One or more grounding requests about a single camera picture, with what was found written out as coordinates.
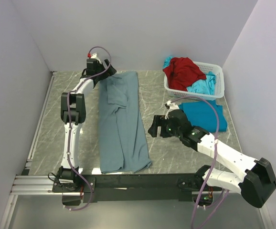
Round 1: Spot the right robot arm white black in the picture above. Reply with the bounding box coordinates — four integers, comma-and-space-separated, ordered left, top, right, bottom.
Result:
148, 109, 276, 208

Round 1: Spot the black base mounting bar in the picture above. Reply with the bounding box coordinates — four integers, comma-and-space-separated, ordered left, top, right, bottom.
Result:
52, 173, 203, 203

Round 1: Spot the light turquoise t shirt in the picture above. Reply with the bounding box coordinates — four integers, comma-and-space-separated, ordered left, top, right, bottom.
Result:
163, 56, 216, 95

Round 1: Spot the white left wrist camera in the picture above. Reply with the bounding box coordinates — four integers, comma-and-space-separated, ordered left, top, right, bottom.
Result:
87, 52, 102, 64

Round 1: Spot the white plastic laundry basket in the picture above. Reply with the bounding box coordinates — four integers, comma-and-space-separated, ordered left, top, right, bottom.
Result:
164, 61, 225, 101

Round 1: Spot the folded teal t shirt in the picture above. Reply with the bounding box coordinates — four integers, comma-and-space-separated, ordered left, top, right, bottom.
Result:
179, 101, 227, 133

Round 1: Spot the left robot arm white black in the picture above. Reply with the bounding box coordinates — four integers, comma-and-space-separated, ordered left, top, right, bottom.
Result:
55, 56, 117, 187

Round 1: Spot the grey blue t shirt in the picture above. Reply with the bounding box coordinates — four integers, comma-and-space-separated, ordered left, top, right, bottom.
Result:
98, 72, 152, 174

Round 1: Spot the red t shirt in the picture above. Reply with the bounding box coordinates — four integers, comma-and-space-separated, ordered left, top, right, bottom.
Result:
163, 57, 206, 91

